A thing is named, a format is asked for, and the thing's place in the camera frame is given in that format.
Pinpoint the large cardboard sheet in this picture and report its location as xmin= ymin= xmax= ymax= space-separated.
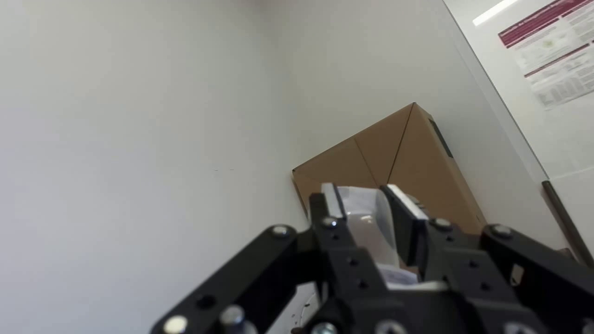
xmin=291 ymin=102 xmax=485 ymax=234

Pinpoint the wall poster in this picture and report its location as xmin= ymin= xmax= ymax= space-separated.
xmin=498 ymin=0 xmax=594 ymax=107

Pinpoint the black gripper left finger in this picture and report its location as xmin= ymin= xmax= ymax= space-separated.
xmin=307 ymin=191 xmax=396 ymax=334

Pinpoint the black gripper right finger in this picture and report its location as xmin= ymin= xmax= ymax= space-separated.
xmin=380 ymin=184 xmax=532 ymax=334

